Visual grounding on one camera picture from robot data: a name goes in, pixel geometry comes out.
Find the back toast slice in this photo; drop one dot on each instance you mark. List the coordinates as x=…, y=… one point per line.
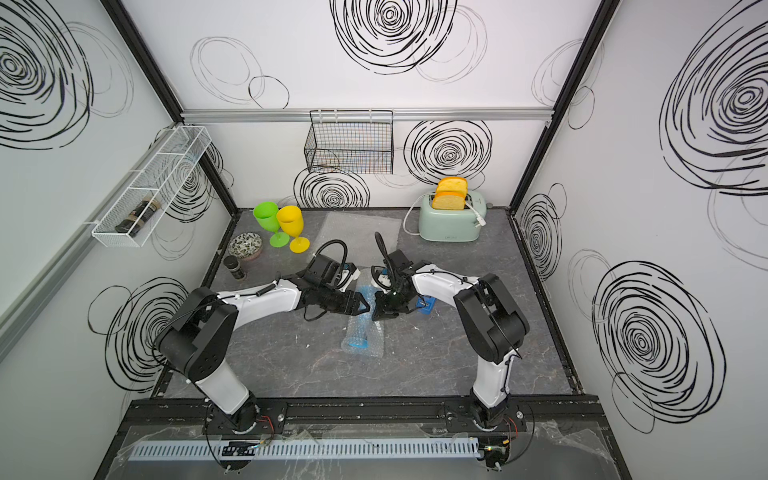
x=453, y=185

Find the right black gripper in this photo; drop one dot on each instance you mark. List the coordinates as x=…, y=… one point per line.
x=383, y=309

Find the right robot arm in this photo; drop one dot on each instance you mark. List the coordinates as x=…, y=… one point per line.
x=493, y=323

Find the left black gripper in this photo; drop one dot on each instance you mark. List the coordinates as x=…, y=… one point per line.
x=347, y=308

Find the blue tape dispenser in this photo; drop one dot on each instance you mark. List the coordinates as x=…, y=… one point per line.
x=425, y=305

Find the toast slice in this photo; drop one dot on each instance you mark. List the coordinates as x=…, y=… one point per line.
x=449, y=201
x=453, y=185

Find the green plastic wine glass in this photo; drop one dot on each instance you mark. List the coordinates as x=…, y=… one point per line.
x=265, y=214

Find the blue plastic wine glass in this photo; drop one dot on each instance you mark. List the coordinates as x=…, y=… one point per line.
x=360, y=336

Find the yellow plastic wine glass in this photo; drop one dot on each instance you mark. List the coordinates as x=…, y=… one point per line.
x=291, y=221

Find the front toast slice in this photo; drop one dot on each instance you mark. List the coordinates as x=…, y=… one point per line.
x=449, y=201

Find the mint green toaster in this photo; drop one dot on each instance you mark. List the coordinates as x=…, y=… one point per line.
x=455, y=226

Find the white slotted cable duct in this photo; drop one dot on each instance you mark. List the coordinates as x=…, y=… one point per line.
x=307, y=449

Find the black wire basket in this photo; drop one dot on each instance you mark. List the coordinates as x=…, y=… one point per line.
x=356, y=141

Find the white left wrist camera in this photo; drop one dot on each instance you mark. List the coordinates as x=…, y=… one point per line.
x=349, y=275

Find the dark bottle in shelf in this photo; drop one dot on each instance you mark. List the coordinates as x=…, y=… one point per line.
x=138, y=217

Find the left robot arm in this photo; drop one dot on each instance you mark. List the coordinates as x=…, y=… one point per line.
x=196, y=340

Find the white wire shelf basket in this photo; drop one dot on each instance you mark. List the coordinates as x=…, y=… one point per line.
x=172, y=176

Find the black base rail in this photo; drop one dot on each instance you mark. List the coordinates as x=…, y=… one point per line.
x=454, y=414

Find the patterned small bowl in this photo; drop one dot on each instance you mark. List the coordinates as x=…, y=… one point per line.
x=246, y=246

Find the dark spice bottle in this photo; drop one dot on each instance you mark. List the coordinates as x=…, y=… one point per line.
x=233, y=265

